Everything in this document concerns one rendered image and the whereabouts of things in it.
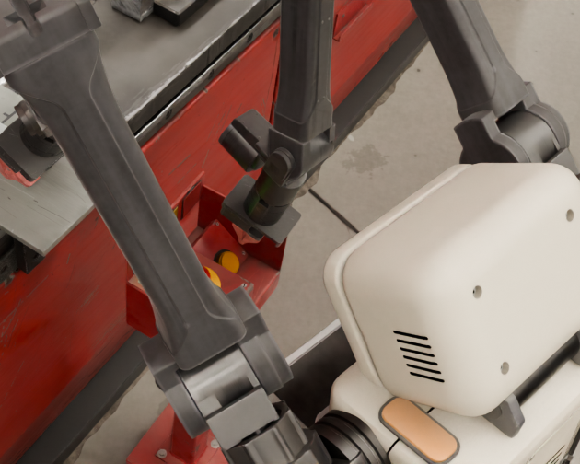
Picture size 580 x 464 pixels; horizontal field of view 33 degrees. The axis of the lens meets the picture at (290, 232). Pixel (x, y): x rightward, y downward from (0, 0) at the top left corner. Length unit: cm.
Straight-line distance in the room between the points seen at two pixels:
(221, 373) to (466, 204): 25
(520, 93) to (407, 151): 171
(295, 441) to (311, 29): 52
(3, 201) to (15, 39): 67
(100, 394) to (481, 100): 135
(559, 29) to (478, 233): 255
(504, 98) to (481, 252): 30
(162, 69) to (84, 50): 98
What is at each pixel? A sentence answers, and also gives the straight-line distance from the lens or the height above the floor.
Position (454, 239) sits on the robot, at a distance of 79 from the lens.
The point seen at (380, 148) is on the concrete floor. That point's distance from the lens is 276.
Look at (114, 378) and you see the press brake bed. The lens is 222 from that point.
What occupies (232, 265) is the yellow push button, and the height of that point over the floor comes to 72.
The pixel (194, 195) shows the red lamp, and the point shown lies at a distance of 152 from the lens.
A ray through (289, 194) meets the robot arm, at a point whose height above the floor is 97.
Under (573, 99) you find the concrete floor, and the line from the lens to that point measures 311.
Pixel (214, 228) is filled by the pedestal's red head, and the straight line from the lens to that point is 157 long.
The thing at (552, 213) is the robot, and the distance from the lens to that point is 85.
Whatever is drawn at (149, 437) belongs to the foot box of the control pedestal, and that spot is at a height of 12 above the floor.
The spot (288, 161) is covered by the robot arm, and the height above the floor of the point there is 106.
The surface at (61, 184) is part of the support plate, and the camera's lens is 129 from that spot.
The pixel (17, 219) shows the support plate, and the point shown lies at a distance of 126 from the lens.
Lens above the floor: 199
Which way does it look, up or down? 52 degrees down
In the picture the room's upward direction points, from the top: 12 degrees clockwise
